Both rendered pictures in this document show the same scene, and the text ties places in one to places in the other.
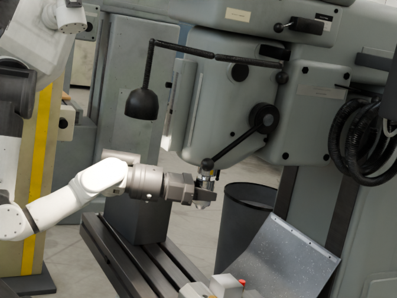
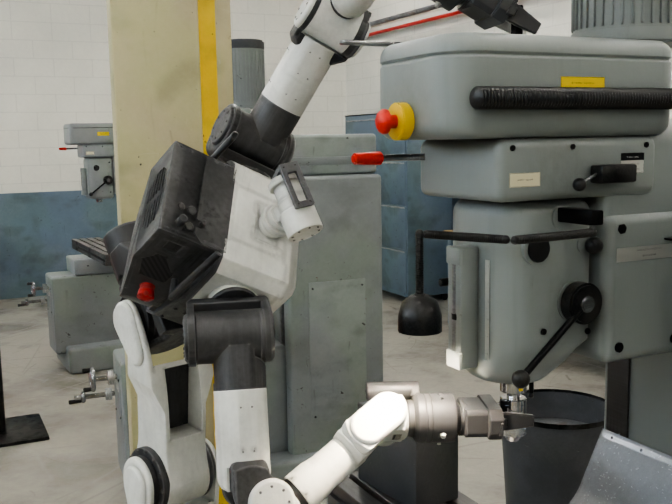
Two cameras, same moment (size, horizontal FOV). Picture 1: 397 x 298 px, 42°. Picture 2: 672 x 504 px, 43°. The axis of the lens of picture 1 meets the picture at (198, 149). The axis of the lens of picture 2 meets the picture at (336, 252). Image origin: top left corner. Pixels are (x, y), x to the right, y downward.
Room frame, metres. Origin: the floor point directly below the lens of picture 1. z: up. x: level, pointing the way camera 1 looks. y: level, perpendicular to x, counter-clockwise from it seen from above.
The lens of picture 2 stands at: (-0.26, 0.15, 1.73)
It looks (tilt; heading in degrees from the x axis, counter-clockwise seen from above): 8 degrees down; 5
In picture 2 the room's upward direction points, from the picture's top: 1 degrees counter-clockwise
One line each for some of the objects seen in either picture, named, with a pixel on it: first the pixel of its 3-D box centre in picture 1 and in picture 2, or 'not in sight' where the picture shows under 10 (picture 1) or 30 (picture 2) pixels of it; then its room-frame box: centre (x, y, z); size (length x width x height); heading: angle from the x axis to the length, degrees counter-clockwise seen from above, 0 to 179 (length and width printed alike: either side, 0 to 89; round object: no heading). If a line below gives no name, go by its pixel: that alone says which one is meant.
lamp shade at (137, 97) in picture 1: (142, 101); (419, 312); (1.10, 0.14, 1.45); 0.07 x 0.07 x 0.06
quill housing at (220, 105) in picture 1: (223, 99); (516, 286); (1.24, -0.04, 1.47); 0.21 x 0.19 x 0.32; 31
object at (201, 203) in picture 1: (202, 192); (512, 417); (1.23, -0.03, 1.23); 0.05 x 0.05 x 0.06
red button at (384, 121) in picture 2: not in sight; (387, 121); (1.10, 0.19, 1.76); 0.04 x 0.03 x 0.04; 31
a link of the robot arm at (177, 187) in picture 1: (167, 186); (462, 418); (1.22, 0.06, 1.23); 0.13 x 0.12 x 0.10; 8
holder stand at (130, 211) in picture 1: (137, 201); (406, 446); (1.59, 0.16, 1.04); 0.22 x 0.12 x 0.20; 38
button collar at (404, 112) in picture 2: not in sight; (400, 121); (1.12, 0.17, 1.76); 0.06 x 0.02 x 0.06; 31
